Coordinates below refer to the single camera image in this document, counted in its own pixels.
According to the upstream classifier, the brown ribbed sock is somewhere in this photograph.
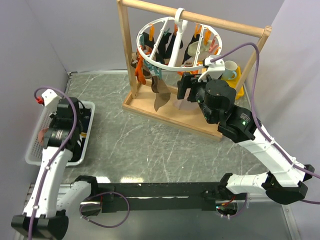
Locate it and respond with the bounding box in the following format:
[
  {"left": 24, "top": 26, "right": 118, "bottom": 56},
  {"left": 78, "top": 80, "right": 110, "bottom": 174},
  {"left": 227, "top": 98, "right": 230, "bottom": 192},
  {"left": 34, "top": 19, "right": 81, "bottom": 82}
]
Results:
[{"left": 151, "top": 75, "right": 171, "bottom": 112}]

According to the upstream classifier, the white round clip hanger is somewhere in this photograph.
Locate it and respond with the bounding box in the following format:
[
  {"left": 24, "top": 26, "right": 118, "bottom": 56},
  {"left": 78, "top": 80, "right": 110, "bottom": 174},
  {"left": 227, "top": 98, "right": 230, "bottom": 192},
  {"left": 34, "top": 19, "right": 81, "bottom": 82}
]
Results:
[{"left": 131, "top": 8, "right": 223, "bottom": 74}]

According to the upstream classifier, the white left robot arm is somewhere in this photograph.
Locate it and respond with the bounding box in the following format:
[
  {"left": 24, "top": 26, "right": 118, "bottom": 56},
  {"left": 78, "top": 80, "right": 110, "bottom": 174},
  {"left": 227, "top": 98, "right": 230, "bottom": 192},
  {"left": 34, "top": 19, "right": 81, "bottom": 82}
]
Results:
[{"left": 11, "top": 97, "right": 99, "bottom": 240}]

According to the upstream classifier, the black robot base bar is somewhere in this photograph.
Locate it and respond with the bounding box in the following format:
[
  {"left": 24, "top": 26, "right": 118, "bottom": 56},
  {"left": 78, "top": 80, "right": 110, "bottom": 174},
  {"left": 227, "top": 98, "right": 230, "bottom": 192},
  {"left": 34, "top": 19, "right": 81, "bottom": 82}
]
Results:
[{"left": 74, "top": 181, "right": 251, "bottom": 213}]

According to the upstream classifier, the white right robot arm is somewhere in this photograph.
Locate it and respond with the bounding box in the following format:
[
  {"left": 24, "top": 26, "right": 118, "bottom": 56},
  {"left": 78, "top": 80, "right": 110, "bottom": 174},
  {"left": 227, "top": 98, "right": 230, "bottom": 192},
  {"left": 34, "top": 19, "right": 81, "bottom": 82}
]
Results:
[{"left": 177, "top": 72, "right": 315, "bottom": 205}]

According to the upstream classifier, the cream sock on hanger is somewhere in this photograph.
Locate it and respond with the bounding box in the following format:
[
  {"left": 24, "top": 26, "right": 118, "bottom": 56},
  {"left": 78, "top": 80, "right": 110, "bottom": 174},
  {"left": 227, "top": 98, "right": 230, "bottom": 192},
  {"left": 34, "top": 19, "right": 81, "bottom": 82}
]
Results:
[{"left": 187, "top": 39, "right": 213, "bottom": 57}]

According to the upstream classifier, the orange sock on hanger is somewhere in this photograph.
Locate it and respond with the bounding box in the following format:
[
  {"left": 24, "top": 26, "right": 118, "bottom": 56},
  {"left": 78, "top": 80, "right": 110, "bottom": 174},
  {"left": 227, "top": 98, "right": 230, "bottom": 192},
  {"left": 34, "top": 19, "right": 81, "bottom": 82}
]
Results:
[{"left": 134, "top": 53, "right": 146, "bottom": 85}]

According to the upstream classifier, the wooden hanger rack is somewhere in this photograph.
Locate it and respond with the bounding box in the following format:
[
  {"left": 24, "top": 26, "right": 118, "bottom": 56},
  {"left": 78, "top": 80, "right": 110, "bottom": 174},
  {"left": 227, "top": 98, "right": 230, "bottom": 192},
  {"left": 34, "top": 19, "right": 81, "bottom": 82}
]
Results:
[{"left": 117, "top": 0, "right": 272, "bottom": 142}]

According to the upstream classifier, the navy sock in basket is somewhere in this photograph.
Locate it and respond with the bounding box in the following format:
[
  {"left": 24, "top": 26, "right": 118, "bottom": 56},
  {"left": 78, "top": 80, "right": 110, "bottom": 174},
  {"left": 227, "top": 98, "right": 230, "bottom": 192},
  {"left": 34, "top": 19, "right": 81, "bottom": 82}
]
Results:
[{"left": 79, "top": 101, "right": 92, "bottom": 133}]

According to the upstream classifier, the pink sock in basket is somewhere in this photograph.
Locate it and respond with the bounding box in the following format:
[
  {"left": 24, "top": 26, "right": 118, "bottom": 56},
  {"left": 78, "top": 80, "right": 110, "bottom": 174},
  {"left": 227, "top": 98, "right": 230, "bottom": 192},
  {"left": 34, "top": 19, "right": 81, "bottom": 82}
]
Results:
[{"left": 37, "top": 127, "right": 49, "bottom": 146}]

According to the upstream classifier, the light blue mug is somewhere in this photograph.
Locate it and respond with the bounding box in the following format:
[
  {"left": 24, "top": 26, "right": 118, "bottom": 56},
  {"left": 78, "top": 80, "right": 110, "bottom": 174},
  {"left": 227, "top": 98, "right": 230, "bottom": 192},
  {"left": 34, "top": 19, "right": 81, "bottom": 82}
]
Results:
[{"left": 221, "top": 60, "right": 238, "bottom": 81}]

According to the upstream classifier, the yellow plastic tray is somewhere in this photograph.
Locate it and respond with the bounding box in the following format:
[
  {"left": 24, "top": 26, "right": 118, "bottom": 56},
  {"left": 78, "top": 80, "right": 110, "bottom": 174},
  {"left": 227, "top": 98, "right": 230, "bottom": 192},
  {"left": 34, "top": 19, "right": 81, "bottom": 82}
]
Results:
[{"left": 219, "top": 65, "right": 245, "bottom": 100}]

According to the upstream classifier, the white plastic basket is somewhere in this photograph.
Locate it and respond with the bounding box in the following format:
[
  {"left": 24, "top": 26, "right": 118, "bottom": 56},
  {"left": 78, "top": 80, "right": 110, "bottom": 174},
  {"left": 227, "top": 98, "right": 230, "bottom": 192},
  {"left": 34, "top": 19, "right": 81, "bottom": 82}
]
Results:
[{"left": 25, "top": 100, "right": 96, "bottom": 167}]

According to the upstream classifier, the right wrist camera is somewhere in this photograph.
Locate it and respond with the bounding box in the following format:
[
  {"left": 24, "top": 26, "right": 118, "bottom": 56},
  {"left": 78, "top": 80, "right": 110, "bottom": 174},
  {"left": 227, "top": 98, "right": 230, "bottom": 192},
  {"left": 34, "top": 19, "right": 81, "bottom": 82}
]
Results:
[{"left": 198, "top": 55, "right": 225, "bottom": 83}]

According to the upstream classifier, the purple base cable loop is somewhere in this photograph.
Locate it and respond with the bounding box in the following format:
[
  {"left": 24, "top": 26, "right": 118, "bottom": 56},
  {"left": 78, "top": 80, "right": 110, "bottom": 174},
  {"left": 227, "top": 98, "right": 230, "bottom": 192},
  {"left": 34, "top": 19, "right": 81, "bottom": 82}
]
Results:
[{"left": 79, "top": 191, "right": 131, "bottom": 229}]

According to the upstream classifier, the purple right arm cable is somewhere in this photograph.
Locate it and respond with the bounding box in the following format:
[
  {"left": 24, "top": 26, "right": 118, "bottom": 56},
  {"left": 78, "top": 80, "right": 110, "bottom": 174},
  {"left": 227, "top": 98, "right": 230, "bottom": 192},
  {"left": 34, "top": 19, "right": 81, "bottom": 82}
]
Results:
[{"left": 211, "top": 42, "right": 320, "bottom": 204}]

